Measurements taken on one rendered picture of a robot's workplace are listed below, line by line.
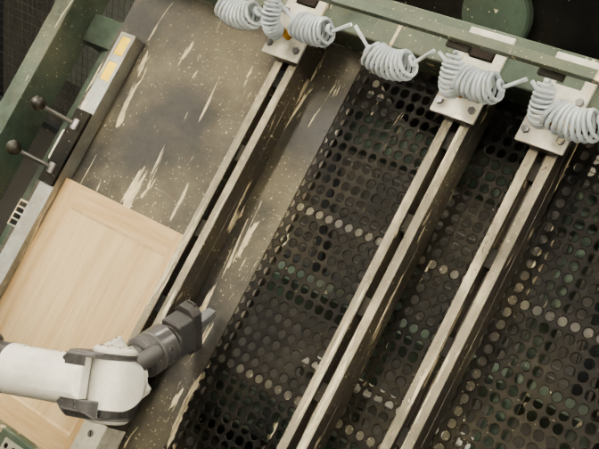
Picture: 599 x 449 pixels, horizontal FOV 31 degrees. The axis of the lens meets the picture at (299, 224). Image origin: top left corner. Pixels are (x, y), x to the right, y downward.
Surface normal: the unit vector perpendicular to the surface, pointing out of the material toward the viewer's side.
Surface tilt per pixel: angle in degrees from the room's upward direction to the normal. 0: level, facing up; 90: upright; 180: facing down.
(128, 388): 75
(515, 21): 90
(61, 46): 90
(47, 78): 90
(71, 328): 55
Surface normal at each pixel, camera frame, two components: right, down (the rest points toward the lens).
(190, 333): 0.77, 0.35
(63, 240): -0.44, -0.31
